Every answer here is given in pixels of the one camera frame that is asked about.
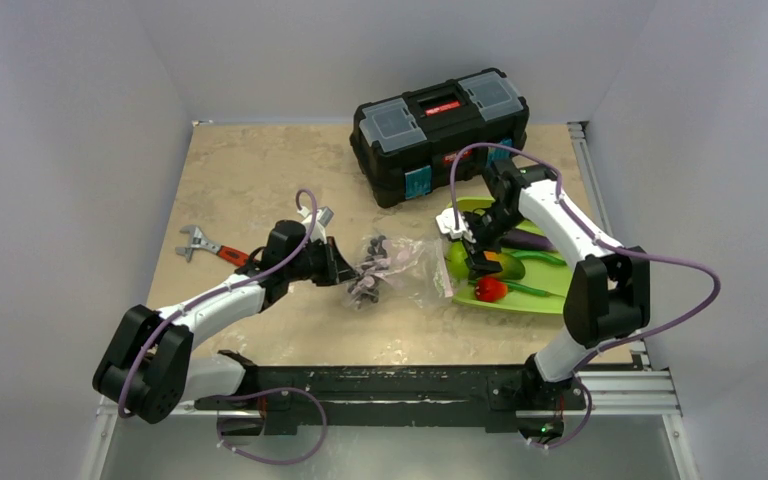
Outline green plastic tray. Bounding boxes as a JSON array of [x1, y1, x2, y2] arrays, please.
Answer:
[[444, 220, 572, 315]]

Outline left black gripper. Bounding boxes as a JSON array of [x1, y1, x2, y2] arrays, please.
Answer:
[[285, 236, 357, 287]]

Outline green orange fake mango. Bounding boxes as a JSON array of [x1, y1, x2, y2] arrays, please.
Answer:
[[485, 251, 526, 281]]

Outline purple cable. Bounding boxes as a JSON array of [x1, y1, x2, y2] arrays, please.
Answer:
[[448, 142, 723, 452], [116, 189, 329, 468]]

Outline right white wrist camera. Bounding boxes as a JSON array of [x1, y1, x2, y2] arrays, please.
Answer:
[[435, 207, 474, 243]]

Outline red handled adjustable wrench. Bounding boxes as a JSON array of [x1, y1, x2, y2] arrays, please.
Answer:
[[175, 224, 249, 267]]

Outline dark purple fake grapes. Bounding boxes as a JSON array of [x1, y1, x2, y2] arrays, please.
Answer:
[[344, 235, 390, 310]]

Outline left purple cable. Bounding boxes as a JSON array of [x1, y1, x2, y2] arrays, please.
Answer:
[[116, 189, 329, 468]]

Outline black plastic toolbox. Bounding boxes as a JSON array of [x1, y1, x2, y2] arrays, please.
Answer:
[[349, 68, 530, 208]]

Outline clear zip top bag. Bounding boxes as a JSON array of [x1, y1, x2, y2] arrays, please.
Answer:
[[354, 234, 455, 308]]

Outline black metal base frame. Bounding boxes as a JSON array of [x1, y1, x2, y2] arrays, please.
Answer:
[[191, 362, 680, 439]]

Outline dark purple fake eggplant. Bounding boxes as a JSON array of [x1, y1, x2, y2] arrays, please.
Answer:
[[500, 229, 556, 252]]

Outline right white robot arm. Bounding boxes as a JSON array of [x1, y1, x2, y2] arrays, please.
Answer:
[[455, 159, 650, 407]]

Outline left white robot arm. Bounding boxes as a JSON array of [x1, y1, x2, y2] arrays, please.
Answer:
[[92, 219, 357, 424]]

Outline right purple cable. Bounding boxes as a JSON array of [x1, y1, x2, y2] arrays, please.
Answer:
[[448, 142, 723, 452]]

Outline green fake apple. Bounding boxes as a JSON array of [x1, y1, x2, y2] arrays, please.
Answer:
[[444, 242, 470, 280]]

